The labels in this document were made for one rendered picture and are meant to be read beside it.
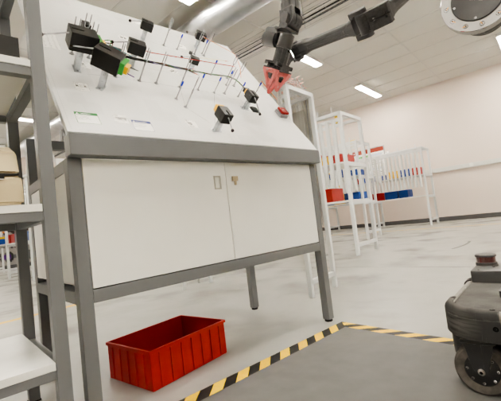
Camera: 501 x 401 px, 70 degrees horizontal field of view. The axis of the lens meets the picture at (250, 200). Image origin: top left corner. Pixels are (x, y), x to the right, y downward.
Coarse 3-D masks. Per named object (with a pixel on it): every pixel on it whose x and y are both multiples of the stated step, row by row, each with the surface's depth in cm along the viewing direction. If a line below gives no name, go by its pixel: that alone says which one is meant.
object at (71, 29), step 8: (72, 24) 120; (64, 32) 118; (72, 32) 116; (80, 32) 119; (88, 32) 121; (72, 40) 118; (80, 40) 119; (88, 40) 120; (96, 40) 121; (72, 48) 120; (80, 48) 121; (80, 56) 125; (72, 64) 129; (80, 64) 127
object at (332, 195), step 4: (332, 156) 450; (340, 156) 442; (348, 156) 456; (352, 156) 464; (340, 160) 442; (348, 160) 454; (352, 160) 462; (328, 164) 455; (328, 192) 458; (332, 192) 458; (336, 192) 466; (340, 192) 476; (328, 196) 458; (332, 196) 456; (336, 196) 465; (340, 196) 474; (328, 200) 458; (332, 200) 455; (336, 200) 463; (340, 200) 472
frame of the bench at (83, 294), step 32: (64, 160) 107; (32, 192) 143; (320, 224) 182; (256, 256) 150; (288, 256) 163; (320, 256) 179; (64, 288) 117; (96, 288) 108; (128, 288) 113; (256, 288) 221; (320, 288) 180; (96, 352) 104; (96, 384) 103
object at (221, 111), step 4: (216, 108) 141; (220, 108) 139; (224, 108) 141; (228, 108) 143; (216, 112) 141; (220, 112) 139; (224, 112) 138; (228, 112) 140; (216, 116) 141; (220, 116) 140; (224, 116) 138; (228, 116) 139; (232, 116) 140; (220, 120) 140; (224, 120) 140; (228, 120) 141; (216, 124) 144; (220, 124) 143; (212, 128) 145; (216, 128) 144; (220, 128) 145
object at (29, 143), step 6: (60, 132) 159; (30, 138) 149; (60, 138) 159; (30, 144) 149; (54, 144) 155; (60, 144) 157; (30, 150) 149; (54, 150) 157; (60, 150) 159; (30, 156) 148; (30, 162) 148; (36, 162) 150; (234, 162) 226; (30, 168) 148; (36, 168) 149; (30, 174) 148; (36, 174) 149; (30, 180) 147; (36, 180) 149
